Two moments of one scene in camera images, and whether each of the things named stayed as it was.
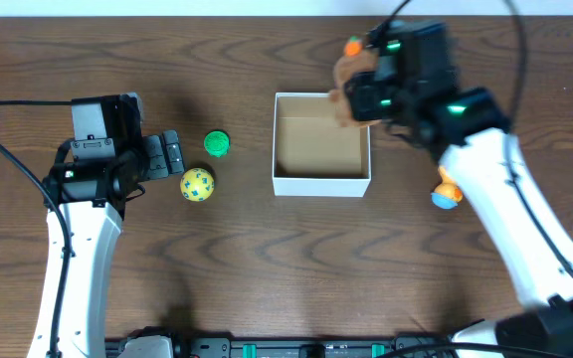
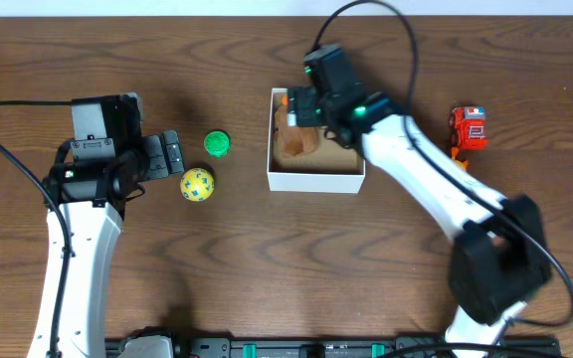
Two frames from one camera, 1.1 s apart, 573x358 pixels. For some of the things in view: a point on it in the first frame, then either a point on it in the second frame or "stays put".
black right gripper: x=359 y=97 -> x=301 y=106
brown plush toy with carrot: x=354 y=61 -> x=293 y=141
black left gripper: x=154 y=156 stays put
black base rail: x=303 y=348 stays put
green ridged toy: x=217 y=143 stays put
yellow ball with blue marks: x=197 y=184 stays put
